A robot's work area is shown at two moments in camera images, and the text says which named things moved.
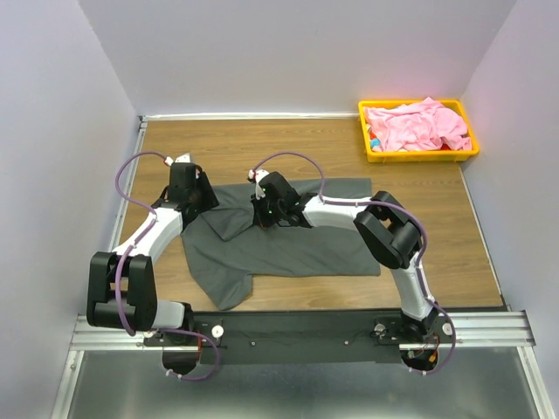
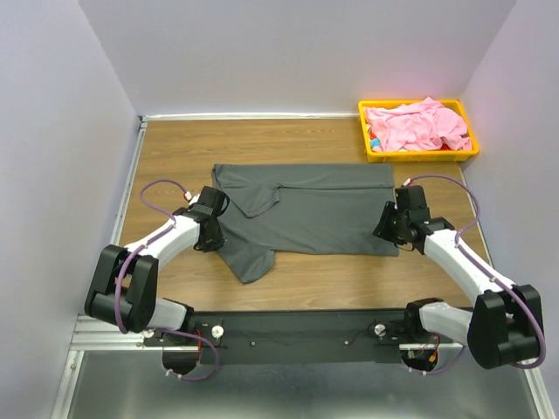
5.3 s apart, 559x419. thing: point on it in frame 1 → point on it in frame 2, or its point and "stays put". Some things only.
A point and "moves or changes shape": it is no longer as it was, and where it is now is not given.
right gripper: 258,216 → 383,226
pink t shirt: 421,126 stays put
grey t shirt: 226,249 moves or changes shape
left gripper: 210,198 → 216,243
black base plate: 304,336 stays put
